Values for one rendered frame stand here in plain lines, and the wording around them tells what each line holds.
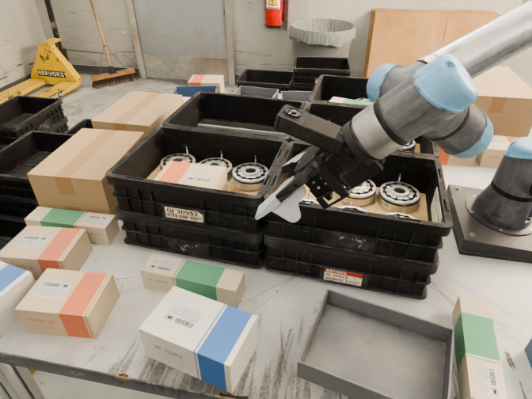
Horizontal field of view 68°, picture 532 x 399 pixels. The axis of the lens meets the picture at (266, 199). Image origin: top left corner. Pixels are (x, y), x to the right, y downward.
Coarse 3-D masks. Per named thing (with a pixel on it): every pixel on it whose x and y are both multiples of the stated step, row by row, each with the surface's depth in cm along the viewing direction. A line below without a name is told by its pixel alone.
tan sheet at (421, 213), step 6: (306, 186) 110; (306, 192) 108; (306, 198) 106; (312, 198) 106; (324, 198) 106; (336, 198) 106; (420, 198) 106; (336, 204) 103; (342, 204) 103; (372, 204) 103; (378, 204) 103; (420, 204) 103; (426, 204) 103; (366, 210) 101; (372, 210) 101; (378, 210) 101; (384, 210) 101; (420, 210) 101; (426, 210) 101; (414, 216) 99; (420, 216) 99; (426, 216) 99
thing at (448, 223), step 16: (288, 144) 109; (304, 144) 109; (432, 160) 103; (272, 176) 96; (304, 208) 86; (320, 208) 85; (336, 208) 85; (448, 208) 85; (368, 224) 84; (384, 224) 83; (400, 224) 82; (416, 224) 81; (432, 224) 81; (448, 224) 81
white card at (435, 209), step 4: (436, 188) 94; (436, 192) 93; (436, 196) 92; (432, 200) 96; (436, 200) 92; (432, 204) 96; (436, 204) 91; (432, 208) 95; (436, 208) 90; (440, 208) 87; (432, 212) 94; (436, 212) 90; (440, 212) 86; (432, 216) 93; (436, 216) 89; (440, 216) 85; (432, 220) 93; (436, 220) 89; (440, 220) 85
